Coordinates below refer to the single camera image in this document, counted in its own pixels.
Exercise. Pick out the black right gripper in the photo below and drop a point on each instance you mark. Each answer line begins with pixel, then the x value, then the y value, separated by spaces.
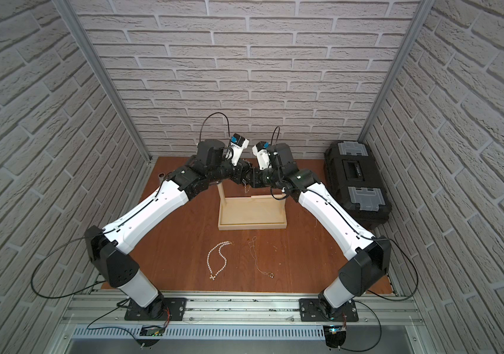
pixel 255 178

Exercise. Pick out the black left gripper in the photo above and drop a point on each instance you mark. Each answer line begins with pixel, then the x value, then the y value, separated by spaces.
pixel 238 173

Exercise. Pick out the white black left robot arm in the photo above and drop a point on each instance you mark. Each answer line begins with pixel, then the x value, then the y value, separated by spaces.
pixel 109 248

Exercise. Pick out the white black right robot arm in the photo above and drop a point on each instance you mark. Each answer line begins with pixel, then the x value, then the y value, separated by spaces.
pixel 368 257

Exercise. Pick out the wooden jewelry display stand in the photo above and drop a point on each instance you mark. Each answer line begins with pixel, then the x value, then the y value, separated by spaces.
pixel 250 213

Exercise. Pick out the silver combination wrench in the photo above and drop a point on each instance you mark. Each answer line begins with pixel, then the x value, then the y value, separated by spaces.
pixel 161 177

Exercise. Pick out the black plastic toolbox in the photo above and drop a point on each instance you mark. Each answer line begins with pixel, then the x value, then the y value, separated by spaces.
pixel 354 181

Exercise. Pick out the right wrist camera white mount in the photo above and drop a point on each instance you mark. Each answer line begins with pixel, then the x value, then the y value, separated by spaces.
pixel 260 151

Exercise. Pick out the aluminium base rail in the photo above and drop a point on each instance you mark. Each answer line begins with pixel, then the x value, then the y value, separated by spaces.
pixel 230 322

